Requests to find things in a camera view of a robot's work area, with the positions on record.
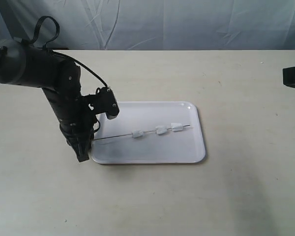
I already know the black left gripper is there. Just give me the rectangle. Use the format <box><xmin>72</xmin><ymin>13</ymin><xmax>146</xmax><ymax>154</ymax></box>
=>
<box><xmin>59</xmin><ymin>95</ymin><xmax>98</xmax><ymax>162</ymax></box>

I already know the white marshmallow piece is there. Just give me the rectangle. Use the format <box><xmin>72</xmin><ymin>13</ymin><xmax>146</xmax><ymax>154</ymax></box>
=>
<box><xmin>155</xmin><ymin>125</ymin><xmax>168</xmax><ymax>135</ymax></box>
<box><xmin>132</xmin><ymin>130</ymin><xmax>144</xmax><ymax>139</ymax></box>
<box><xmin>171</xmin><ymin>123</ymin><xmax>184</xmax><ymax>132</ymax></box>

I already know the metal skewer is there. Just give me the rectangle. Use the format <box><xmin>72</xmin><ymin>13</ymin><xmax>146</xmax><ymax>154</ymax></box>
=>
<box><xmin>93</xmin><ymin>124</ymin><xmax>191</xmax><ymax>141</ymax></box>

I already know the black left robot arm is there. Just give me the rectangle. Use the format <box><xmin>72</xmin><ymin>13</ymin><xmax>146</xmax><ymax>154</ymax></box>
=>
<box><xmin>0</xmin><ymin>39</ymin><xmax>96</xmax><ymax>162</ymax></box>

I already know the white plastic tray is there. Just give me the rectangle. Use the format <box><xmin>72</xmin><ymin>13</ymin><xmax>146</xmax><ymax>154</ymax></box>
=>
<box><xmin>89</xmin><ymin>101</ymin><xmax>206</xmax><ymax>164</ymax></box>

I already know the white backdrop cloth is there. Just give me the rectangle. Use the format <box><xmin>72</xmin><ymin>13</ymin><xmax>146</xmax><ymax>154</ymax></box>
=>
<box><xmin>0</xmin><ymin>0</ymin><xmax>295</xmax><ymax>50</ymax></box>

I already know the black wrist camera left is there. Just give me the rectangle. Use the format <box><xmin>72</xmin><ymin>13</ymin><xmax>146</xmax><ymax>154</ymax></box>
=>
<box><xmin>86</xmin><ymin>87</ymin><xmax>119</xmax><ymax>120</ymax></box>

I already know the black camera cable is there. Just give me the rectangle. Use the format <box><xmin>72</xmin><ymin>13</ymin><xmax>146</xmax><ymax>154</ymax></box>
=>
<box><xmin>27</xmin><ymin>16</ymin><xmax>109</xmax><ymax>89</ymax></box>

